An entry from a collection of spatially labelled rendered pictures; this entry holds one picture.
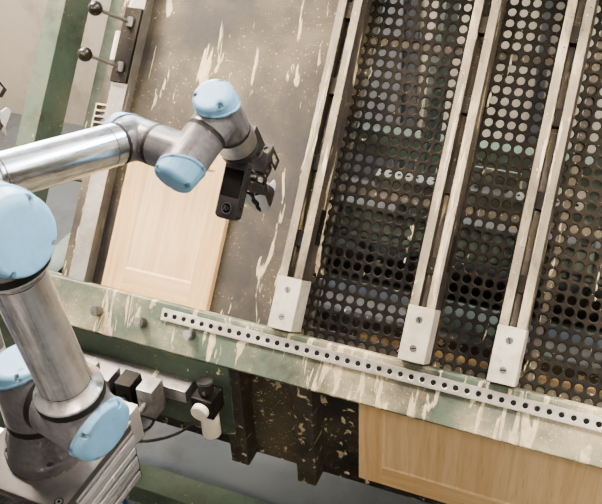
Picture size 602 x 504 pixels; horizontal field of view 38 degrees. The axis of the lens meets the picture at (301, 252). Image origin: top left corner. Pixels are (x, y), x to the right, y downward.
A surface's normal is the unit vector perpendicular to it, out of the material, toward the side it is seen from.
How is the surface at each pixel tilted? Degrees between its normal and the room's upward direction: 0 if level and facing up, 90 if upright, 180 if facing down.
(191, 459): 0
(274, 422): 90
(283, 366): 51
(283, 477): 0
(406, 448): 90
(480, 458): 90
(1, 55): 90
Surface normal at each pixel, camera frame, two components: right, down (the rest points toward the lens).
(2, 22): -0.40, 0.54
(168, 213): -0.33, -0.09
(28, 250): 0.78, 0.22
